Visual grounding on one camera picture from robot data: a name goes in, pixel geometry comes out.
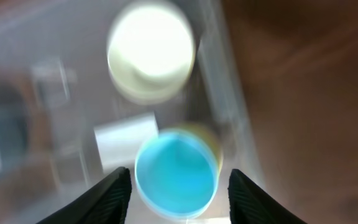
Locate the white small bowl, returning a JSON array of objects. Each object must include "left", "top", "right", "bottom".
[{"left": 106, "top": 1, "right": 196, "bottom": 105}]

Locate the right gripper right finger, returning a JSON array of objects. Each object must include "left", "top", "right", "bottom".
[{"left": 228, "top": 169, "right": 306, "bottom": 224}]

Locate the clear plastic storage container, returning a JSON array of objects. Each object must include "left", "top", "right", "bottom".
[{"left": 0, "top": 1, "right": 264, "bottom": 223}]

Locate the yellow cup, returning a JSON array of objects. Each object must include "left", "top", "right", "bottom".
[{"left": 172, "top": 123, "right": 224, "bottom": 175}]

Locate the light blue cup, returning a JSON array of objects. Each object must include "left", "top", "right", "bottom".
[{"left": 134, "top": 129, "right": 219, "bottom": 220}]

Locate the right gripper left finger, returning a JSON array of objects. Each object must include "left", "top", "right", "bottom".
[{"left": 39, "top": 167, "right": 132, "bottom": 224}]

